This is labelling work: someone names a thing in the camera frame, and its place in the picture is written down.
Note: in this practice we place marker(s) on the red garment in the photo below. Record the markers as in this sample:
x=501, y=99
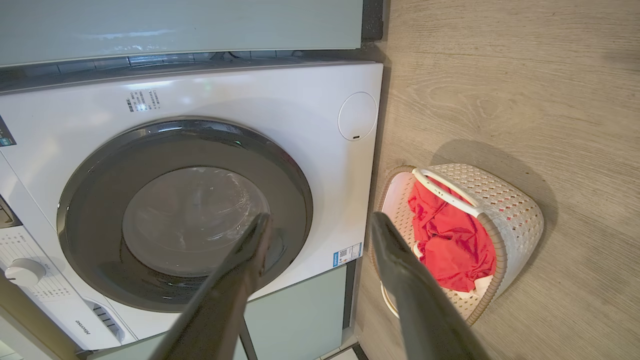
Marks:
x=452, y=240

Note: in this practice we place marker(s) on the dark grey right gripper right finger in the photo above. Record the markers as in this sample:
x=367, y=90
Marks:
x=420, y=310

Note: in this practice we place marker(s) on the white washer control knob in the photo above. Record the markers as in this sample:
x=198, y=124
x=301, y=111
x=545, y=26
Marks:
x=24, y=271

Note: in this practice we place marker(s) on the round dark washing machine door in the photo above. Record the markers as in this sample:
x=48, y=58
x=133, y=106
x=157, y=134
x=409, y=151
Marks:
x=165, y=210

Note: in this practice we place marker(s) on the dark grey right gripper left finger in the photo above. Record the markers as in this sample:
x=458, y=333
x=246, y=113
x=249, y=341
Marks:
x=220, y=305

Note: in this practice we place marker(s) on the pale green cabinet door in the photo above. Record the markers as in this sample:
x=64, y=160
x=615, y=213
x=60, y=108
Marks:
x=295, y=315

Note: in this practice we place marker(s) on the white front-load washing machine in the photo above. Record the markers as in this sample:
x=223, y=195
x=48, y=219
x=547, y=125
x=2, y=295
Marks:
x=200, y=165

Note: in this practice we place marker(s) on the pale green cabinet panel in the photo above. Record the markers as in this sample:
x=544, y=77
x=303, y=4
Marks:
x=175, y=25

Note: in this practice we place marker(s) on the white woven laundry basket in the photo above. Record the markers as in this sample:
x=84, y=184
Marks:
x=500, y=210

